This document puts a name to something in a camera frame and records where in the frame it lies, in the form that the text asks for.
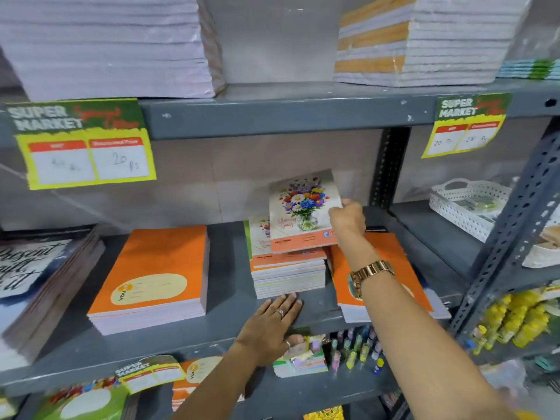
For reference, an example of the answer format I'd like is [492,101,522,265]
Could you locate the green small packets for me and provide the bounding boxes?
[454,194,499,215]

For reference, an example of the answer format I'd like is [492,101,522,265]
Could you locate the person's left hand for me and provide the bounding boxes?
[233,292,306,367]

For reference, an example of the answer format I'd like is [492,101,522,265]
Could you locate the clear plastic packet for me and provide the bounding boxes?
[479,358,530,403]

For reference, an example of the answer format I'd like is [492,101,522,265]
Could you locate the flower cover notebook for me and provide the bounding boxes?
[268,169,344,254]

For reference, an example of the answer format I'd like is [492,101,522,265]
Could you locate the group of yellow glue bottles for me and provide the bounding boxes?
[470,289,554,353]

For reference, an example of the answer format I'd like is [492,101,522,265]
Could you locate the long white plastic basket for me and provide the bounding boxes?
[428,177,560,270]

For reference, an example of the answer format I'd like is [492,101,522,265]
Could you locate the stack of Present gift notebooks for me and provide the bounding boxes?
[0,225,107,373]

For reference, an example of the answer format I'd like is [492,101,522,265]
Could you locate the stack of pastel sticky notes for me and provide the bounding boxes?
[272,334,329,379]

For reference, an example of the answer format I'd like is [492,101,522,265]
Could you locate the row of small colourful bottles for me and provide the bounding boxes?
[328,325,386,376]

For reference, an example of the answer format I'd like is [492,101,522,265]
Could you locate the person's left forearm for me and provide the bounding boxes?
[173,343,281,420]

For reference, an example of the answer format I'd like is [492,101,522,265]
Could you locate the white stack with orange stripes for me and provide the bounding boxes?
[333,0,536,88]

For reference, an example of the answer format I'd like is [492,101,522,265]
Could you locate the stack of flower cover notebooks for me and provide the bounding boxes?
[243,213,328,300]

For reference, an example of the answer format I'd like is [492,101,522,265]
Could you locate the orange brown packet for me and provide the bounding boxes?
[540,225,560,250]

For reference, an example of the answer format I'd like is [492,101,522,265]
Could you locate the person's right hand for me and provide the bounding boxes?
[328,198,368,249]

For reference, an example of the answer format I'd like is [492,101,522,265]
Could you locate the person's right forearm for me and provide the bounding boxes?
[337,240,517,420]

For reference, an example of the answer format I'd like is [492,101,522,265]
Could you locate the white notebook stack shelf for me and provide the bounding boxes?
[0,0,226,103]

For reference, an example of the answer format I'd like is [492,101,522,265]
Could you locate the gold wristwatch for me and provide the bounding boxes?
[348,259,396,302]

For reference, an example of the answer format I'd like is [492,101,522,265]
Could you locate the yellow patterned label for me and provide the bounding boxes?
[303,405,345,420]

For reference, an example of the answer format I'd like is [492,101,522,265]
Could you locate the grey metal shelf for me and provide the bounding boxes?
[389,113,560,420]
[0,78,560,420]

